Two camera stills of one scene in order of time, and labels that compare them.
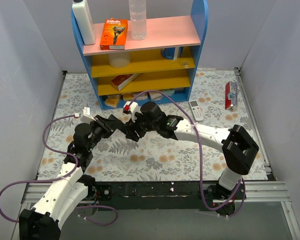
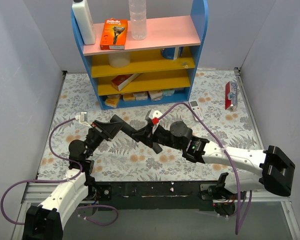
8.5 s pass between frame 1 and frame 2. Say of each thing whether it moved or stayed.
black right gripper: moved
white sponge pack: stayed
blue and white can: stayed
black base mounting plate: stayed
